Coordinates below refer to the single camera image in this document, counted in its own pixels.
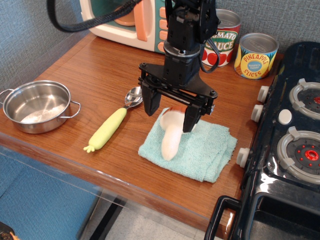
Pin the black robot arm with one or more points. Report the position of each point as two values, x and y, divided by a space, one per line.
191 24

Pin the toy microwave teal and cream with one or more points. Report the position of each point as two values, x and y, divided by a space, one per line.
145 27

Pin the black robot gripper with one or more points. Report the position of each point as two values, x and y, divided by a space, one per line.
179 79

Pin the light blue folded towel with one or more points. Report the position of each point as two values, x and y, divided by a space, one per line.
202 153

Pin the plush white brown mushroom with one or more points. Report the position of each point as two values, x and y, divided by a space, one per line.
172 122

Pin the black toy stove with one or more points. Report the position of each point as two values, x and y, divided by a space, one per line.
280 189

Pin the pineapple slices can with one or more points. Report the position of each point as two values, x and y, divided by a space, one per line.
255 55

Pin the small steel pot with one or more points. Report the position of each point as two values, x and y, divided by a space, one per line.
39 106

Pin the spoon with yellow handle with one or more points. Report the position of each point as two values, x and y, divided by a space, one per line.
103 134

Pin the tomato sauce can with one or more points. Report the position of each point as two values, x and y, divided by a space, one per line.
227 34

